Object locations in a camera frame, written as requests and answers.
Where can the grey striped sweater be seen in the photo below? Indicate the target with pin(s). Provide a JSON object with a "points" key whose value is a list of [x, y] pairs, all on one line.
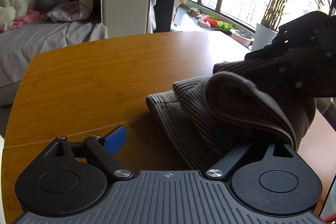
{"points": [[236, 103]]}

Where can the sofa with grey sheet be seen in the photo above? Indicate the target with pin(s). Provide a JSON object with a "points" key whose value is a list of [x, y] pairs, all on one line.
{"points": [[39, 43]]}

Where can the pink cloth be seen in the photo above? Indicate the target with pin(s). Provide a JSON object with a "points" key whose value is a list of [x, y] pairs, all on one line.
{"points": [[26, 18]]}

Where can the white plant pot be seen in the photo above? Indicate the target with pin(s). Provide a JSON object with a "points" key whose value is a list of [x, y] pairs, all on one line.
{"points": [[263, 39]]}

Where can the pink bowl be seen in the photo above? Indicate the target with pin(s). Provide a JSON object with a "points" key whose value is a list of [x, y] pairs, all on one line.
{"points": [[242, 39]]}

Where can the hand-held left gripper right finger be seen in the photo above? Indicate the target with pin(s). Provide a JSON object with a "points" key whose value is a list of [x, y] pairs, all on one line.
{"points": [[231, 161]]}

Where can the green seedling tray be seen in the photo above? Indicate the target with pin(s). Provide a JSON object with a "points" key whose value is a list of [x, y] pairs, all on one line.
{"points": [[225, 26]]}

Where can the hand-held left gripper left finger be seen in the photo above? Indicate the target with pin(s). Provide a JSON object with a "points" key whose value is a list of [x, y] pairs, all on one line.
{"points": [[115, 140]]}

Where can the white floral cloth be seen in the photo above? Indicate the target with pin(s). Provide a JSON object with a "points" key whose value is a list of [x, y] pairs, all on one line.
{"points": [[71, 10]]}

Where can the red pot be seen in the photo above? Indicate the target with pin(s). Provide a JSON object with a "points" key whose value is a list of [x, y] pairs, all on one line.
{"points": [[211, 21]]}

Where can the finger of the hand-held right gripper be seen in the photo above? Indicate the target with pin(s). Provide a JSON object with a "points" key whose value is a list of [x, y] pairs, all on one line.
{"points": [[302, 32], [323, 82]]}

